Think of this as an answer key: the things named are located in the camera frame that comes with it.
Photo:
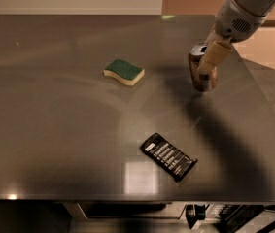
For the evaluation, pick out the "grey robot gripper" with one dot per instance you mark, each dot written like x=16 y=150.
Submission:
x=233 y=22

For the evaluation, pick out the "orange soda can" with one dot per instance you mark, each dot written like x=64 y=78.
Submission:
x=203 y=81

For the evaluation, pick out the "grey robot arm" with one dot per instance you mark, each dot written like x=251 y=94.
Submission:
x=256 y=7

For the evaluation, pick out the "green and yellow sponge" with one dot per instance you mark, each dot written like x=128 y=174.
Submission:
x=124 y=72

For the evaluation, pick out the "black snack bar wrapper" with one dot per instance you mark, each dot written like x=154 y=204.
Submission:
x=172 y=160

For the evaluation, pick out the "dark equipment under table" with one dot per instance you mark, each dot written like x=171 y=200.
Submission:
x=232 y=218

